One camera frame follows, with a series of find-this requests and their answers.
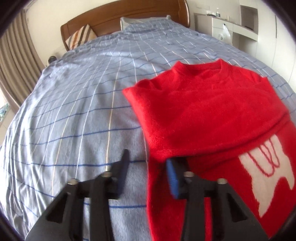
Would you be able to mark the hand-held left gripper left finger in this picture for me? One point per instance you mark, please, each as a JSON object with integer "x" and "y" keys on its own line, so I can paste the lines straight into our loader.
{"x": 121, "y": 172}

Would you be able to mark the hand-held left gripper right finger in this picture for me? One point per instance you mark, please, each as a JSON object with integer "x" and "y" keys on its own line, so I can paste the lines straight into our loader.
{"x": 172, "y": 180}

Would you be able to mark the red sweater with white animal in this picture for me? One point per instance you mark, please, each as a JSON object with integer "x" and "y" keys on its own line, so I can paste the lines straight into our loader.
{"x": 208, "y": 115}

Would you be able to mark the pile of assorted clothes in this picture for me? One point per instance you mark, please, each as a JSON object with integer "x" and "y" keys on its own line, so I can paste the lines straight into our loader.
{"x": 3, "y": 112}

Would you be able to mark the blue plaid duvet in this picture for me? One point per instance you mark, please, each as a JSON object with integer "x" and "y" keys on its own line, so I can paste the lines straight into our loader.
{"x": 81, "y": 104}

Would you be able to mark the striped cushion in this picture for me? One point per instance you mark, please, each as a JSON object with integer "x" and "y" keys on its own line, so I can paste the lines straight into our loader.
{"x": 81, "y": 37}

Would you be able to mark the blue plaid pillow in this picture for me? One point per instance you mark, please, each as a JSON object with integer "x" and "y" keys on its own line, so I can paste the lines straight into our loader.
{"x": 131, "y": 22}

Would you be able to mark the wooden bed headboard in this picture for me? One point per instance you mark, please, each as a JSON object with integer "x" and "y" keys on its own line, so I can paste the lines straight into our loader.
{"x": 104, "y": 20}

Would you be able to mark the white plastic bag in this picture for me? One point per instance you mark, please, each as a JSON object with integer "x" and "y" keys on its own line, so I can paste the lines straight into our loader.
{"x": 225, "y": 34}

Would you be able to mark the beige curtain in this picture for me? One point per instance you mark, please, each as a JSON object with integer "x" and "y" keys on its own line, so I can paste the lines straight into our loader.
{"x": 16, "y": 58}

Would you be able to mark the white desk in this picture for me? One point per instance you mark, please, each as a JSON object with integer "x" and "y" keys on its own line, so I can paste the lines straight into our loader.
{"x": 245, "y": 31}

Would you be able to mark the clear bottle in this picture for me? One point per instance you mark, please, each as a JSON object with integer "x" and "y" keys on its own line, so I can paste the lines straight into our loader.
{"x": 217, "y": 12}

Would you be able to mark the white wardrobe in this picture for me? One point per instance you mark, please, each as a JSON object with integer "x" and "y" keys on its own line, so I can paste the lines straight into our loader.
{"x": 268, "y": 34}

